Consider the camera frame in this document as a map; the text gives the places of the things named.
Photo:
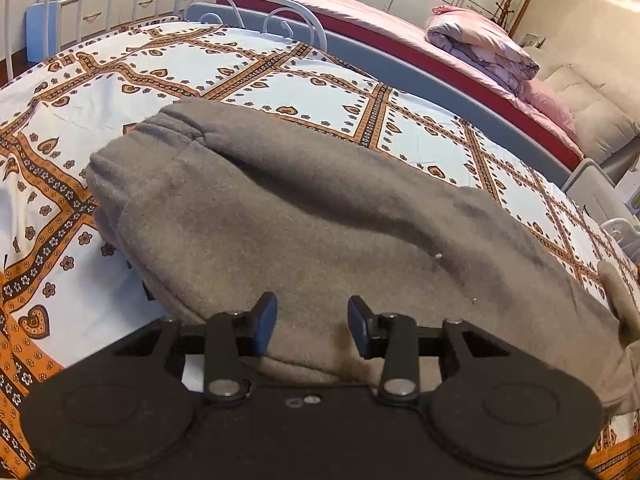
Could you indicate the blue board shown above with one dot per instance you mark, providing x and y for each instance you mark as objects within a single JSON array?
[{"x": 42, "y": 30}]

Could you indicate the wooden coat rack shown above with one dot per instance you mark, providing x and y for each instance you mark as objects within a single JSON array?
[{"x": 507, "y": 5}]

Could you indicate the white metal bed frame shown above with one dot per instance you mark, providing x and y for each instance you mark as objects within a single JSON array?
[{"x": 49, "y": 15}]

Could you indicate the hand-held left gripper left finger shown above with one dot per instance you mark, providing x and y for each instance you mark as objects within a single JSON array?
[{"x": 267, "y": 321}]

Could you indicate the heart-patterned bed sheet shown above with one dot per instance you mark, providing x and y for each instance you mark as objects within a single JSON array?
[{"x": 175, "y": 60}]

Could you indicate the folded pink quilt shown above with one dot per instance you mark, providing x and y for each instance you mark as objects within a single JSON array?
[{"x": 475, "y": 40}]

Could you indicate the double bed with pink sheet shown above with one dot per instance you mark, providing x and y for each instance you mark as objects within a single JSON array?
[{"x": 380, "y": 15}]

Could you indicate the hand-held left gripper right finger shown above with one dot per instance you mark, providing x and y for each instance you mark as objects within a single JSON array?
[{"x": 357, "y": 325}]

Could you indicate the pink pillow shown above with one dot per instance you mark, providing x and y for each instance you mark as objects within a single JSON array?
[{"x": 545, "y": 105}]

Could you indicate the white low cabinet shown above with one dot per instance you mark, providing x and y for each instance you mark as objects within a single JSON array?
[{"x": 95, "y": 15}]

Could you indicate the beige padded headboard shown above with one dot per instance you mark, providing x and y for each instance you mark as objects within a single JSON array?
[{"x": 600, "y": 110}]

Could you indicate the grey pants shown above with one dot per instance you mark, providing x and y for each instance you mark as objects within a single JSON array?
[{"x": 300, "y": 210}]

